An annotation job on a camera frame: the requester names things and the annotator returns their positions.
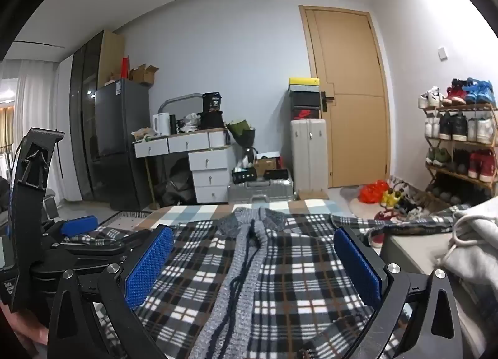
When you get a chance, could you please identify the wooden shoe rack with shoes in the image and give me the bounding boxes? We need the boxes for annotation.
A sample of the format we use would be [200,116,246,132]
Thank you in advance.
[418,77,498,204]

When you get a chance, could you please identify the small cardboard box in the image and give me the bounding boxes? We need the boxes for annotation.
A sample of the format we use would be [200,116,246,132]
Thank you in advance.
[253,157,279,177]

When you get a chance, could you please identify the white crumpled bag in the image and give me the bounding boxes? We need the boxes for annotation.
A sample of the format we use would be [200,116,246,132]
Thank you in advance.
[179,112,201,132]

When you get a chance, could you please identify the black backpack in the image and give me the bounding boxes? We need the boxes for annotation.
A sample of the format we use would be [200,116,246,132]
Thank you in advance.
[198,110,226,130]

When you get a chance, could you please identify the dark glass wardrobe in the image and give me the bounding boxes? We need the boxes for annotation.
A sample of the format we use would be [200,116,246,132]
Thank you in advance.
[69,30,125,202]

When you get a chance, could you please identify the white wardrobe cabinet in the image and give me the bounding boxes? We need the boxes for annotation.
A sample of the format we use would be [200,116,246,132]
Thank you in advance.
[290,118,329,201]

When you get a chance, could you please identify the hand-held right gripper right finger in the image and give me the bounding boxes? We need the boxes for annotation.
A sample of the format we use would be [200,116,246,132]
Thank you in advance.
[327,225,473,359]

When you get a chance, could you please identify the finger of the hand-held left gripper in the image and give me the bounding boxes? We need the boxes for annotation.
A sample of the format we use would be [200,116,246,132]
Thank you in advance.
[41,216,99,245]
[50,230,154,266]

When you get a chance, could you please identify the grey curved metal frame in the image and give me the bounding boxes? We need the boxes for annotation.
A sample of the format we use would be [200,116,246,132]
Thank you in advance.
[160,92,204,115]

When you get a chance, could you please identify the silver suitcase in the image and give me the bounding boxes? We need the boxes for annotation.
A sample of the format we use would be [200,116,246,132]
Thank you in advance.
[228,178,294,204]

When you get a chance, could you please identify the black box with lights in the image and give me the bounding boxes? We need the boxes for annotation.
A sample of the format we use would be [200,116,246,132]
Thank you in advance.
[233,168,257,184]

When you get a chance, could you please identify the white desk with drawers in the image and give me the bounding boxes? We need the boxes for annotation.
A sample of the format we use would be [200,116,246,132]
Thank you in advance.
[132,128,236,208]

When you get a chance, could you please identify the wooden door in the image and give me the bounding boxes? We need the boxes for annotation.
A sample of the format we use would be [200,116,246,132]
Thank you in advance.
[299,5,392,189]

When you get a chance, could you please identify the dark bag under desk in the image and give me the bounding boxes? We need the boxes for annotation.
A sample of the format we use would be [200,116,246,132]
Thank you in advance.
[153,157,195,204]

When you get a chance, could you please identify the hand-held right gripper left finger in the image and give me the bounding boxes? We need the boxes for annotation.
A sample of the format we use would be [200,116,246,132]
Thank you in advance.
[47,226,175,359]

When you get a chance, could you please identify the person's left hand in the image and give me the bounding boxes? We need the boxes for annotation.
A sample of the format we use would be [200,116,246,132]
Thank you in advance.
[0,299,49,346]

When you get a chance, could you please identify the open cardboard box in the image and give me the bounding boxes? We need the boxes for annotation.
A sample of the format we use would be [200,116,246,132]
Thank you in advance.
[128,64,160,86]

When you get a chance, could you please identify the grey fringed floor rug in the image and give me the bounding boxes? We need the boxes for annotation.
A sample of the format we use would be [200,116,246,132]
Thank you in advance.
[97,209,156,233]

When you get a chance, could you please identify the yellow shoe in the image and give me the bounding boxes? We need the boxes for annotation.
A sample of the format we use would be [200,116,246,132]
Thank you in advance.
[380,188,403,208]

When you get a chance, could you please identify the dark grey refrigerator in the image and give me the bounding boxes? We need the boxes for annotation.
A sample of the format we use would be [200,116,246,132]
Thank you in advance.
[93,79,152,210]

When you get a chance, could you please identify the plaid fleece jacket grey knit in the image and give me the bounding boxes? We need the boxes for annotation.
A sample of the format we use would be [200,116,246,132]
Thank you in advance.
[62,207,473,359]

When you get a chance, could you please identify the black round tub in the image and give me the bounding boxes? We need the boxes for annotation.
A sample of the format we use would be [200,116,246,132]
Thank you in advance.
[202,92,223,114]

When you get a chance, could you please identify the dark wrapped flower bouquet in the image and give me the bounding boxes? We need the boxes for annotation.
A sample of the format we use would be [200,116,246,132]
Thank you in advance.
[226,119,257,167]

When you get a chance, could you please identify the checkered bed sheet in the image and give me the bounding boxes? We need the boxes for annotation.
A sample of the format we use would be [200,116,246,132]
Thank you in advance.
[99,199,343,233]

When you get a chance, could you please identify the white bag on side table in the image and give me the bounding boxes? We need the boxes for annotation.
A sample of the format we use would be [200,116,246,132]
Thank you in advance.
[439,195,498,293]

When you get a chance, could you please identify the yellow lid shoe box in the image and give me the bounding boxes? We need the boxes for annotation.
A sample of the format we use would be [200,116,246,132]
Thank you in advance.
[289,77,320,92]

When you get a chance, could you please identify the white electric kettle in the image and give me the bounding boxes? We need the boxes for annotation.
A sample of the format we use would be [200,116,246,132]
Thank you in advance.
[152,112,172,137]

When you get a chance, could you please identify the orange plastic bag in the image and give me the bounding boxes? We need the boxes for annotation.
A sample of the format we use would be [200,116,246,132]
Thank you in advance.
[358,181,390,204]

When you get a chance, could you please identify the white curtain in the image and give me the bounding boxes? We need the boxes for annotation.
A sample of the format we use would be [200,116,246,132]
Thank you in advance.
[0,58,74,204]

